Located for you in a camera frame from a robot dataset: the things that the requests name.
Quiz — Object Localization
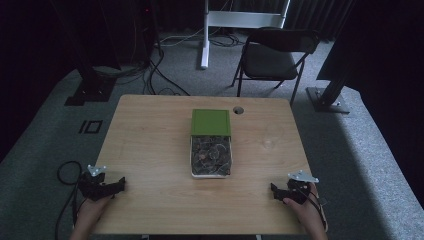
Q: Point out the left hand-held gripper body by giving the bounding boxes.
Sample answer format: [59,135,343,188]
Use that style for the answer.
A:
[78,164,117,202]

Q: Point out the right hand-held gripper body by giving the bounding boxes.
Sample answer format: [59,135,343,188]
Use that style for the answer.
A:
[285,170,320,205]

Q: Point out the person's right hand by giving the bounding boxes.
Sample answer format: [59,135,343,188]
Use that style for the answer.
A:
[282,183,326,229]

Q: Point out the person's left hand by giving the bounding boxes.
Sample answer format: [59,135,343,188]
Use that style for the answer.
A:
[74,195,114,232]

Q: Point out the pile of dark small parts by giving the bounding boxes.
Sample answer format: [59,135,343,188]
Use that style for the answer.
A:
[191,135,232,176]

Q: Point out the green box lid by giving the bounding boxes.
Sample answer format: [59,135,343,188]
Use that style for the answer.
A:
[190,108,232,138]

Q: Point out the black metal stand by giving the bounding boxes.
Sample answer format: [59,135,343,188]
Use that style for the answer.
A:
[305,43,354,115]
[49,0,122,107]

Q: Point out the black folding chair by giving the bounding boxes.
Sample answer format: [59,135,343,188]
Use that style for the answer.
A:
[231,27,321,107]

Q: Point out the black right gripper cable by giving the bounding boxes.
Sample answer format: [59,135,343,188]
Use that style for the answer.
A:
[299,185,328,232]

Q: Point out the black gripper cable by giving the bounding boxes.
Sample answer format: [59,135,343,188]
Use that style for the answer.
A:
[54,160,88,240]
[299,185,328,232]

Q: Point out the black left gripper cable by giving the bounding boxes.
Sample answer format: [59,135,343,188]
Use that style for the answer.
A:
[54,160,88,240]

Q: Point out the bundle of floor cables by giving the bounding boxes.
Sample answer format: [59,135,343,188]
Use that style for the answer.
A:
[93,19,248,98]

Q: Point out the white desk frame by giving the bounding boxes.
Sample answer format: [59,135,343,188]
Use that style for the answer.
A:
[199,0,292,70]

